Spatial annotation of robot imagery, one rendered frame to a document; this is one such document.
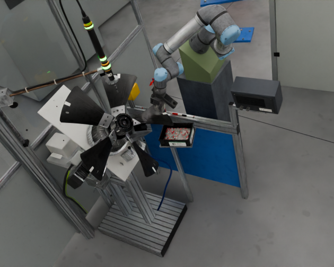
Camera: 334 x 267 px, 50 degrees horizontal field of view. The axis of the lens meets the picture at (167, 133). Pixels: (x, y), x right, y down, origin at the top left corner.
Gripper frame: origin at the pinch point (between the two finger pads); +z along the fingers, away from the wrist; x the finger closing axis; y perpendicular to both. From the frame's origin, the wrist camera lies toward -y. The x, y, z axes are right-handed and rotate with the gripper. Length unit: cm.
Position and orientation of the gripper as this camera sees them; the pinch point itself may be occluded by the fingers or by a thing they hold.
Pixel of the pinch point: (162, 112)
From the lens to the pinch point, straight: 235.2
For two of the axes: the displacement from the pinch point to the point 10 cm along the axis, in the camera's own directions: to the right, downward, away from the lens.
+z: -0.3, 6.0, 8.0
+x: -4.4, 7.1, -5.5
